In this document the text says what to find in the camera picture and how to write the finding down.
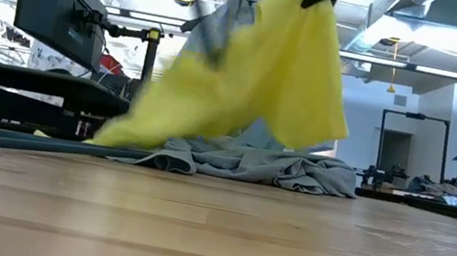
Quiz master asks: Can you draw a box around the black aluminium table frame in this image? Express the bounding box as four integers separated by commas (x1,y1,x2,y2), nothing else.
0,119,457,224

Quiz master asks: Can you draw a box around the yellow t-shirt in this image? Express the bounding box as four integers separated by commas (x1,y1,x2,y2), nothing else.
34,0,372,187

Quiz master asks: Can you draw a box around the black garment rack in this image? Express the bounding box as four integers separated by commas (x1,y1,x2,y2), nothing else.
372,106,453,186

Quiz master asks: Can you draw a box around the black monitor stand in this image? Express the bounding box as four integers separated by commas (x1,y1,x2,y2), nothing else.
94,18,165,105

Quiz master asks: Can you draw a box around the large black monitor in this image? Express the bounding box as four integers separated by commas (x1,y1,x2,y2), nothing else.
6,0,112,73

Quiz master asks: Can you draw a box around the yellow pendant cord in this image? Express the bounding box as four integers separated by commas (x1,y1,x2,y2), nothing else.
385,37,407,95

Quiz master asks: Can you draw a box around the grey t-shirt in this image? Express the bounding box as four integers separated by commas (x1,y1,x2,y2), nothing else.
104,119,363,205

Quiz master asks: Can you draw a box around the red object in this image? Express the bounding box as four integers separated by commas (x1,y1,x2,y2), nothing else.
96,52,128,78

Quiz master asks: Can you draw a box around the grey clothes pile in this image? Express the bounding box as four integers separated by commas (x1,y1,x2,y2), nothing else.
405,173,457,207

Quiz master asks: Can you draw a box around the light blue patterned shirt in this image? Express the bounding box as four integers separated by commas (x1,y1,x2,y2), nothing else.
164,0,314,154

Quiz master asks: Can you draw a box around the dark grey desk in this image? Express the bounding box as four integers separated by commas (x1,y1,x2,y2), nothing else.
0,61,134,144

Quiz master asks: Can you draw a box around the wooden table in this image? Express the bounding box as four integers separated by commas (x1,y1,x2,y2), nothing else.
380,184,438,204

